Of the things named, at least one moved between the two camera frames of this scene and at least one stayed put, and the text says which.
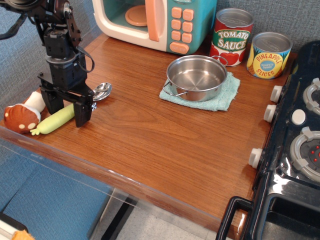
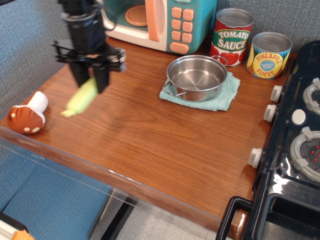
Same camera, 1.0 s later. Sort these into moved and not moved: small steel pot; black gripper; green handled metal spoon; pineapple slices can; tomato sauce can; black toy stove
Moved: green handled metal spoon; black gripper
Not moved: pineapple slices can; black toy stove; tomato sauce can; small steel pot
